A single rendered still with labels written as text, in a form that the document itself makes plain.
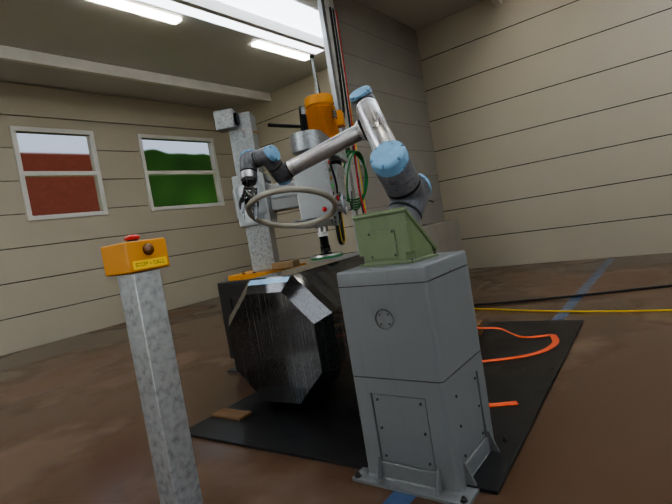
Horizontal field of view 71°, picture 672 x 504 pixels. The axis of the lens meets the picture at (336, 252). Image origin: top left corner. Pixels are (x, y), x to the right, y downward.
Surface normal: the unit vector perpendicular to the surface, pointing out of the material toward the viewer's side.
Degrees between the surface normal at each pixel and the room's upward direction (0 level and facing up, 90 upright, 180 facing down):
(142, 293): 90
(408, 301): 90
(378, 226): 90
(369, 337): 90
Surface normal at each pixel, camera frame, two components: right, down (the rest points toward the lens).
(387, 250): -0.67, 0.15
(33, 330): 0.79, -0.10
